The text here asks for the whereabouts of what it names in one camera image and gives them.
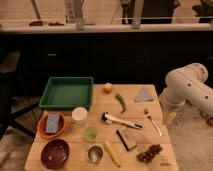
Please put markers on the small metal cup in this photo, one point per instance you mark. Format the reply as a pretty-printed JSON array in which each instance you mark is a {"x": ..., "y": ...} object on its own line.
[{"x": 95, "y": 154}]

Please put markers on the grey triangular cloth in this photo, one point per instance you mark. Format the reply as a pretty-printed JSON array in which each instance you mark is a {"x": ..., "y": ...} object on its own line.
[{"x": 143, "y": 95}]

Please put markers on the brown black rectangular block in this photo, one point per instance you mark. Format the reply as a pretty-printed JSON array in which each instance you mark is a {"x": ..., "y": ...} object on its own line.
[{"x": 127, "y": 139}]

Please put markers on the green chili pepper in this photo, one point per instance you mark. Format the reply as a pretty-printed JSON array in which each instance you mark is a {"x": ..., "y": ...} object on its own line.
[{"x": 121, "y": 100}]

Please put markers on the dark red bowl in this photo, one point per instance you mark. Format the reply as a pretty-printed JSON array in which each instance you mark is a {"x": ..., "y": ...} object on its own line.
[{"x": 55, "y": 154}]

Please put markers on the orange round fruit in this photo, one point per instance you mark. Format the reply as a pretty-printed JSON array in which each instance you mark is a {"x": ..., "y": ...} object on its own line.
[{"x": 108, "y": 87}]

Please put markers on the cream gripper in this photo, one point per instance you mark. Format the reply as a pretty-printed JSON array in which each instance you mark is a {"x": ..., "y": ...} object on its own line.
[{"x": 168, "y": 115}]

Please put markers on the green plastic tray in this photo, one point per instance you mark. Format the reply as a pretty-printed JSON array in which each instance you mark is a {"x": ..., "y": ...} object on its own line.
[{"x": 67, "y": 93}]

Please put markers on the white paper cup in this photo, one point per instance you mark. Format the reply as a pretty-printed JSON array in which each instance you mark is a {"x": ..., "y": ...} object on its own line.
[{"x": 79, "y": 115}]

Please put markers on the silver metal fork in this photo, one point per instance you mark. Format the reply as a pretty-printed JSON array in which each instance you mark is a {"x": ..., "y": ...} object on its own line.
[{"x": 148, "y": 116}]

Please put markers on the blue sponge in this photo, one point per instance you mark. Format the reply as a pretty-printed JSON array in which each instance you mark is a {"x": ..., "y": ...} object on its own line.
[{"x": 52, "y": 123}]

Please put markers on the orange plastic bowl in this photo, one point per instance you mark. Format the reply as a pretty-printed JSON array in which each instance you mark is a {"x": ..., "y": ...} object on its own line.
[{"x": 42, "y": 124}]

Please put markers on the brown grape bunch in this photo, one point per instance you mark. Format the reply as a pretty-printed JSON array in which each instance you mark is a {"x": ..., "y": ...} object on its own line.
[{"x": 149, "y": 154}]

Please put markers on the yellow corn cob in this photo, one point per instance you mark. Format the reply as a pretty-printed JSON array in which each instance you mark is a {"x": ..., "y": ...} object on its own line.
[{"x": 110, "y": 149}]

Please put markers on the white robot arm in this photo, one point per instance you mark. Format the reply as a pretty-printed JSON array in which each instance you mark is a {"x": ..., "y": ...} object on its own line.
[{"x": 186, "y": 84}]

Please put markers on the small green cup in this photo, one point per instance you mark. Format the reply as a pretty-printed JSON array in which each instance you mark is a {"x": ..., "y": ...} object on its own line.
[{"x": 90, "y": 134}]

